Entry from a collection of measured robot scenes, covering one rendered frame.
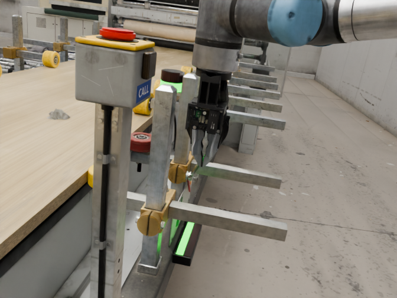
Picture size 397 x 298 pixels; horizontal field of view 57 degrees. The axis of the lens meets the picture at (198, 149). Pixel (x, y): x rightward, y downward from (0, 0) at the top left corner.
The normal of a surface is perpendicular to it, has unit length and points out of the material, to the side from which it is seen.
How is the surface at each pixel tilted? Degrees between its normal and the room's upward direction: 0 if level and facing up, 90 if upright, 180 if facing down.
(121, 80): 90
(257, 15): 101
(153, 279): 0
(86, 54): 90
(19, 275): 90
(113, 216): 90
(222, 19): 112
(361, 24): 116
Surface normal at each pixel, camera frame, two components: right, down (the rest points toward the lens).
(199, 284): 0.12, -0.93
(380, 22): -0.60, 0.59
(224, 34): 0.15, 0.37
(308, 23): 0.66, 0.34
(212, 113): -0.17, 0.33
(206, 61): -0.40, 0.28
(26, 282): 0.98, 0.18
